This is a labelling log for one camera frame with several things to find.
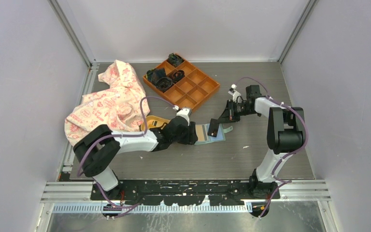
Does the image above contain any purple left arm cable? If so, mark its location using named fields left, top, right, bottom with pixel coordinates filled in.
left=76, top=96, right=178, bottom=219

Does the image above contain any green card holder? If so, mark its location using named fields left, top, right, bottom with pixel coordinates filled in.
left=195, top=124, right=233, bottom=145

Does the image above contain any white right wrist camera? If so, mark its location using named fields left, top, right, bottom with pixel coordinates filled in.
left=228, top=84, right=243, bottom=103

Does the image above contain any orange credit card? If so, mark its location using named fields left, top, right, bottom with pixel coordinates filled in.
left=195, top=124, right=209, bottom=143

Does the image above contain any pink patterned cloth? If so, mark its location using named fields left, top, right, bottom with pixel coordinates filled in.
left=64, top=60, right=150, bottom=145

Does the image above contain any aluminium frame rail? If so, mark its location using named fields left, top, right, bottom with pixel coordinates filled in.
left=40, top=180, right=331, bottom=213

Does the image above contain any yellow oval dish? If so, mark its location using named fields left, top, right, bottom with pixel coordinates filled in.
left=140, top=115, right=170, bottom=131

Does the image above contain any dark folded fabric item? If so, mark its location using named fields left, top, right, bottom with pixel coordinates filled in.
left=146, top=68, right=167, bottom=84

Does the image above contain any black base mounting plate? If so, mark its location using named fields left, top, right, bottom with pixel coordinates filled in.
left=105, top=178, right=280, bottom=206

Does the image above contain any coiled black belt small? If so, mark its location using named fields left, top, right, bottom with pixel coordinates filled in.
left=169, top=70, right=185, bottom=84

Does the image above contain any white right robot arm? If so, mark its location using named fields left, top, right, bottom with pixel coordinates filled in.
left=217, top=84, right=307, bottom=199

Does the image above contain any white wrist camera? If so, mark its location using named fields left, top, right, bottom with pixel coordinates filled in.
left=228, top=84, right=243, bottom=103
left=173, top=105, right=192, bottom=125

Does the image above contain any orange compartment tray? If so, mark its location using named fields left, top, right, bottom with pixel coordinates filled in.
left=143, top=53, right=220, bottom=111

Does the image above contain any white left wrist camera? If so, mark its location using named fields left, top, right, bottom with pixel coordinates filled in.
left=173, top=105, right=192, bottom=125

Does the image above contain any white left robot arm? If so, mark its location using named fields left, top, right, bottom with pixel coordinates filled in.
left=73, top=116, right=198, bottom=200

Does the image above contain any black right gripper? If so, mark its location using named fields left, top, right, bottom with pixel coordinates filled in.
left=217, top=99, right=256, bottom=124

